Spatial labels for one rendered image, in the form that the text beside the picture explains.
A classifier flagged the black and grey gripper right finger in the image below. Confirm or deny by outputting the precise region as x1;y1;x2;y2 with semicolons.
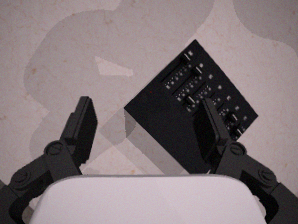
193;98;298;224

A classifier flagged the black lighting desk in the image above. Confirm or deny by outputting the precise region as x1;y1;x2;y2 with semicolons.
124;39;258;174

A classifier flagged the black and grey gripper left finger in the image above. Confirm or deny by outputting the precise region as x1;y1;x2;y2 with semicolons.
0;96;98;224

